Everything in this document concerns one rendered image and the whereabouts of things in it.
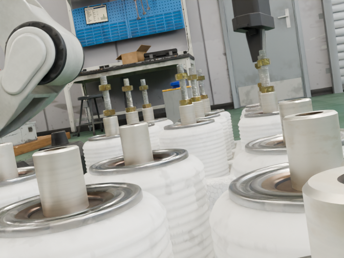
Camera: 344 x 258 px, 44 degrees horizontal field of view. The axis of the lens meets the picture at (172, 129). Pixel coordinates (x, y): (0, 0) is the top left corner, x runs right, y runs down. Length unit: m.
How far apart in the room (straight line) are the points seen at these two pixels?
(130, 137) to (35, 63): 0.67
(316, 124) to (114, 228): 0.09
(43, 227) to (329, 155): 0.12
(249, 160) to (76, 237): 0.14
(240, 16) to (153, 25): 4.97
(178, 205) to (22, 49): 0.74
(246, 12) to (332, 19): 5.03
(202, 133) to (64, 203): 0.39
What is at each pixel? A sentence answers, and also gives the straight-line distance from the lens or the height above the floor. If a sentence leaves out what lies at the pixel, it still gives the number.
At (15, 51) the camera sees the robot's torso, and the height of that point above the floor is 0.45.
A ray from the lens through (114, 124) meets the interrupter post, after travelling 0.64.
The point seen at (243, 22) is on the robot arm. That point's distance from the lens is 0.80.
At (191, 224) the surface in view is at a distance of 0.30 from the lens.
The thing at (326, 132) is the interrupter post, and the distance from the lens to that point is 0.18.
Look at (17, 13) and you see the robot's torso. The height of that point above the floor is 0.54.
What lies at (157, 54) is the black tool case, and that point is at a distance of 5.24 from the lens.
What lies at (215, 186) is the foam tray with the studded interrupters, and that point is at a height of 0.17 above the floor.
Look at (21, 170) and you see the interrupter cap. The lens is 0.40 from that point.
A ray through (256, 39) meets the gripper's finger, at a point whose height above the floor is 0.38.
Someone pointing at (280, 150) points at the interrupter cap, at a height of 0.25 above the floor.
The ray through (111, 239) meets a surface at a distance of 0.18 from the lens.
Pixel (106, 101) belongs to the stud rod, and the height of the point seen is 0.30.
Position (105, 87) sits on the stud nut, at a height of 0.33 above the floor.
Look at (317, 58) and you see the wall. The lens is 5.85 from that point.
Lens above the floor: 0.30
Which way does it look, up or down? 4 degrees down
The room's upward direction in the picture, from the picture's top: 9 degrees counter-clockwise
